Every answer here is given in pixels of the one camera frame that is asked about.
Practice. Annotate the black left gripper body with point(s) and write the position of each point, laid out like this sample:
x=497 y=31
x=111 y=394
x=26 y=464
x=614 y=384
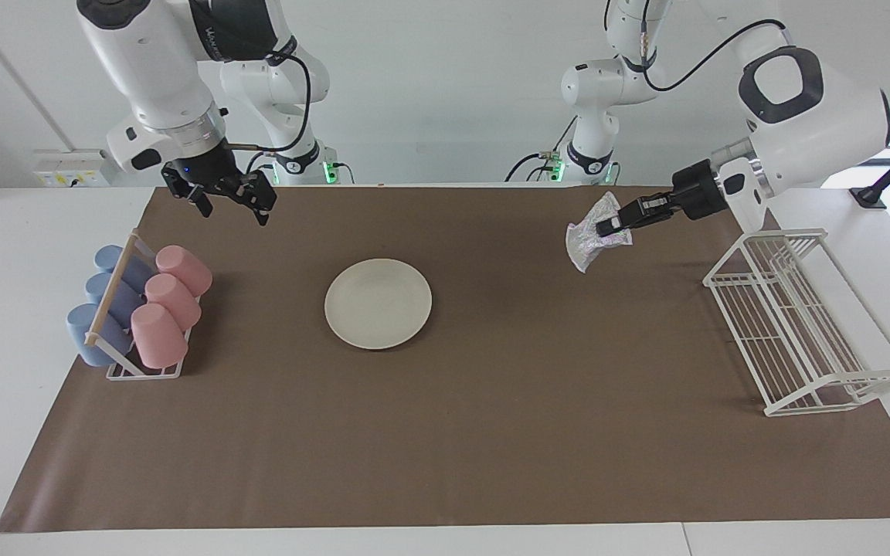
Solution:
x=698 y=191

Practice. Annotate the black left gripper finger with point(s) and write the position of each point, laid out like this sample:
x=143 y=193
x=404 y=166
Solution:
x=630 y=220
x=650 y=205

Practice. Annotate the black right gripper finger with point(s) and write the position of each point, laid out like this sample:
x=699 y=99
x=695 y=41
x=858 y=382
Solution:
x=264 y=197
x=201 y=201

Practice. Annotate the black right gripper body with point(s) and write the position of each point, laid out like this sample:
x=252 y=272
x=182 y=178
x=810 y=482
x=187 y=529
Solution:
x=209 y=174

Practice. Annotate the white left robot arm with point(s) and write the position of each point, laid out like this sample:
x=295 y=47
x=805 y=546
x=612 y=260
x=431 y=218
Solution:
x=823 y=116

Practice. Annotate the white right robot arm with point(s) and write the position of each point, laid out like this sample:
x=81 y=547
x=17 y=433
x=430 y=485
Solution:
x=159 y=69

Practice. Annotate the round cream plate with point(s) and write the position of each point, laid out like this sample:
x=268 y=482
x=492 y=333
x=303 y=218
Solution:
x=378 y=303

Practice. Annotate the pink plastic cup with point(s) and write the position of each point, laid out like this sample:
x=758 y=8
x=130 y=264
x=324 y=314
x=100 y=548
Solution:
x=184 y=269
x=173 y=300
x=157 y=336

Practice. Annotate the blue plastic cup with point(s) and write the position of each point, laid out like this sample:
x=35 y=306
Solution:
x=124 y=300
x=130 y=269
x=83 y=332

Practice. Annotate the cup rack with wooden bar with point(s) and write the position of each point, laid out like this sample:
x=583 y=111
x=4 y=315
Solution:
x=113 y=289

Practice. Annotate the white power outlet box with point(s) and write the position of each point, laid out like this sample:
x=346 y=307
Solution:
x=66 y=168

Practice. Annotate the brown table mat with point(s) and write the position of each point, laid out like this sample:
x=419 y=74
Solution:
x=530 y=432

